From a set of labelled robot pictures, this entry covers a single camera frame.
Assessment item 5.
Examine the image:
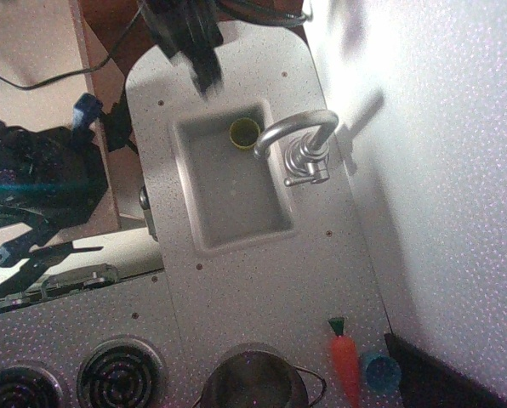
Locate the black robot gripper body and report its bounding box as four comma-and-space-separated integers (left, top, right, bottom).
138, 1, 224, 96

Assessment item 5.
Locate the silver curved faucet spout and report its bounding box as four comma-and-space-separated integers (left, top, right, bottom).
253, 110, 339, 159

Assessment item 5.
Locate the silver faucet base with lever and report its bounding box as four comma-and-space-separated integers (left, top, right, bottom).
284, 133, 330, 187

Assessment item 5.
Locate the yellow-green plastic cup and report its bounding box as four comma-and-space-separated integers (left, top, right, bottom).
229, 117, 261, 150

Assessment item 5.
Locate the grey toy sink basin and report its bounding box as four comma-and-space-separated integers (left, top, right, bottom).
169, 99, 297, 256

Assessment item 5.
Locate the black and blue clamp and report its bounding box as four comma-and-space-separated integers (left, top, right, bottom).
0, 220, 103, 298

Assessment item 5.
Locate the black coil stove burner centre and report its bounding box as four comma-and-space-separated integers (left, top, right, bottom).
76, 336, 169, 407

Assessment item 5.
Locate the black coil stove burner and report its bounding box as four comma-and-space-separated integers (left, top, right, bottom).
76, 336, 169, 407
0, 365, 65, 407

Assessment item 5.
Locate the orange toy carrot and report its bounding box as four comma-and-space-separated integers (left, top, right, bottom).
328, 317, 361, 407

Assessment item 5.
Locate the blue plastic cup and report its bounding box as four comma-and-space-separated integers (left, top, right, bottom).
360, 351, 402, 394

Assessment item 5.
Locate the black coil stove burner left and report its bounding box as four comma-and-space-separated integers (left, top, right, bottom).
0, 365, 65, 407

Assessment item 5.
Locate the black coiled cable at top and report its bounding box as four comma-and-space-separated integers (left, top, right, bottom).
213, 0, 314, 27

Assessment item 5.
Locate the silver cabinet door handle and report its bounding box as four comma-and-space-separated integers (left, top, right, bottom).
139, 185, 158, 242

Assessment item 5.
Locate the metal pot with handle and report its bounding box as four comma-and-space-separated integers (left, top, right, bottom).
193, 349, 328, 408

